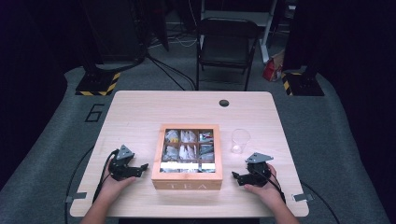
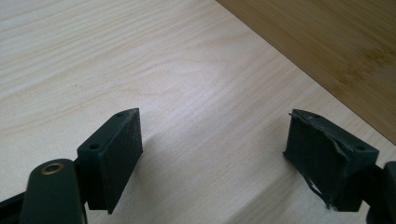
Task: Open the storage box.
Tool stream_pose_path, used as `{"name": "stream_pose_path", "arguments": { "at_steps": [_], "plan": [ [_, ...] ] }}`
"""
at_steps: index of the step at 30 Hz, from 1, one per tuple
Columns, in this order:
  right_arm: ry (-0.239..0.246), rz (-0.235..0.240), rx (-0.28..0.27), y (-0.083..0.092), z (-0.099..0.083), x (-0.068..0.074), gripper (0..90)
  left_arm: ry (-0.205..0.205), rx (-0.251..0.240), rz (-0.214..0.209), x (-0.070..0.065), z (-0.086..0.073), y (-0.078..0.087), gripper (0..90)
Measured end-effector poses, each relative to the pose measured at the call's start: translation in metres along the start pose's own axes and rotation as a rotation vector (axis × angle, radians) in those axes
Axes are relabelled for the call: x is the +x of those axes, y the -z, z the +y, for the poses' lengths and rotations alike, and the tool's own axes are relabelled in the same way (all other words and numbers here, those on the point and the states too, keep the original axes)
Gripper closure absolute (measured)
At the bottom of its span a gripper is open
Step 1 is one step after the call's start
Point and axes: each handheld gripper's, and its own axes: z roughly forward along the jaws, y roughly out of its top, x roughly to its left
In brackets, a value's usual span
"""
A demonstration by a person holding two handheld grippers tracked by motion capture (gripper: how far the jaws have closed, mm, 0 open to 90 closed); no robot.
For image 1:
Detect clear plastic cup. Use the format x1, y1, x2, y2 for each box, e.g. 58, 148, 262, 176
230, 128, 251, 155

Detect wooden tea box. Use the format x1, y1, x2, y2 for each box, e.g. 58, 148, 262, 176
151, 123, 223, 191

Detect striped black stand base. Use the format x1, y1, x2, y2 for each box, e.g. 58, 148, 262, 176
75, 70, 121, 97
280, 71, 325, 97

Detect right hand-held gripper cable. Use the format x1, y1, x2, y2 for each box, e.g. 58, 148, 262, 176
258, 169, 287, 204

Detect person's left hand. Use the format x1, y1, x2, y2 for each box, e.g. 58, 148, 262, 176
100, 161, 137, 201

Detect person's right hand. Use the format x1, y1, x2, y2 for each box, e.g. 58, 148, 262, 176
243, 163, 285, 205

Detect grey tape strip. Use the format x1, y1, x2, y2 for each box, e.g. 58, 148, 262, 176
64, 191, 88, 203
291, 192, 315, 203

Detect sorted tea bags assortment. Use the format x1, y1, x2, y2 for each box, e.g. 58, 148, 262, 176
160, 129, 217, 174

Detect black folding chair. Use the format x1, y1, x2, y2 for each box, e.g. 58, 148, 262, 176
195, 17, 260, 91

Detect black floor cables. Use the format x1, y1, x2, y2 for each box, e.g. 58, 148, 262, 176
146, 31, 198, 91

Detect left hand-held gripper cable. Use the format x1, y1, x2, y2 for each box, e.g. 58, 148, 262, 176
92, 148, 120, 203

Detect hand-held gripper cable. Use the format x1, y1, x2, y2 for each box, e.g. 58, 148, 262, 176
258, 169, 287, 204
92, 148, 120, 203

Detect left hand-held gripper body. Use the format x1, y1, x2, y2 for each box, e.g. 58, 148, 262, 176
107, 144, 136, 182

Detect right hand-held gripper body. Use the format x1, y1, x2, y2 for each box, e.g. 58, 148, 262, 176
245, 152, 275, 188

